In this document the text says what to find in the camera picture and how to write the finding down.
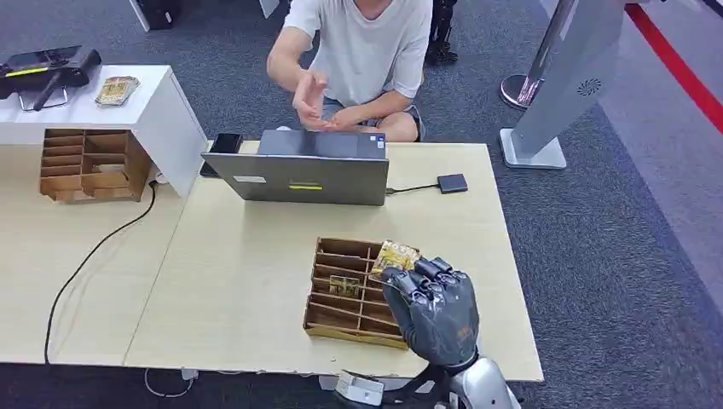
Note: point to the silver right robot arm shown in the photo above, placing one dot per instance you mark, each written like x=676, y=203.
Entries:
x=480, y=389

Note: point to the black adapter box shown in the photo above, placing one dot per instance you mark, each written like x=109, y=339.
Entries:
x=453, y=183

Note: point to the wooden card box with slots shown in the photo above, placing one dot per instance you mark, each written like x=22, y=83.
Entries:
x=101, y=169
x=339, y=322

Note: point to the white shelf stand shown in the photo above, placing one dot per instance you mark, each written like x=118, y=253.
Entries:
x=164, y=118

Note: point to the chrome stanchion post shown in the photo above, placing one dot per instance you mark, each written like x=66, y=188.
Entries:
x=525, y=90

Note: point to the person's left hand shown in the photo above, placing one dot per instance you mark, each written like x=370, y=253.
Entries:
x=339, y=119

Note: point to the black controller device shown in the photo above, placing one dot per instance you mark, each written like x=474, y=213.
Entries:
x=51, y=65

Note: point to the person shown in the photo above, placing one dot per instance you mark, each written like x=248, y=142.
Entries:
x=367, y=51

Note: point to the black robot legs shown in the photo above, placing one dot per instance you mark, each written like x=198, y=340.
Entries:
x=440, y=34

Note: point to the stack of yellow cards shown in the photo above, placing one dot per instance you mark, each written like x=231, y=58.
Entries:
x=117, y=90

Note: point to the silver table bracket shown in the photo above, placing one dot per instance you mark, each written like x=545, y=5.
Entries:
x=326, y=383

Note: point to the grey kiosk stand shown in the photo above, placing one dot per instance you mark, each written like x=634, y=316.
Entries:
x=570, y=73

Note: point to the black cabinet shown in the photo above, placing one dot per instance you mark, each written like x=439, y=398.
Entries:
x=155, y=11

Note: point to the white plug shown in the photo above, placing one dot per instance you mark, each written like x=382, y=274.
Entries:
x=189, y=373

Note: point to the black phone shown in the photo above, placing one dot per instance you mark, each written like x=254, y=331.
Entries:
x=226, y=144

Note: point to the person's right hand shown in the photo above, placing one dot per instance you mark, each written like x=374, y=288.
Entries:
x=309, y=99

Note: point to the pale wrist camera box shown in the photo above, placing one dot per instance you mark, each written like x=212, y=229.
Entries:
x=358, y=388

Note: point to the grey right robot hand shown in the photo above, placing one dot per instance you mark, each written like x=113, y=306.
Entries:
x=440, y=322

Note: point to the grey laptop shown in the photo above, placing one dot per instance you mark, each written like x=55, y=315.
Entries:
x=293, y=175

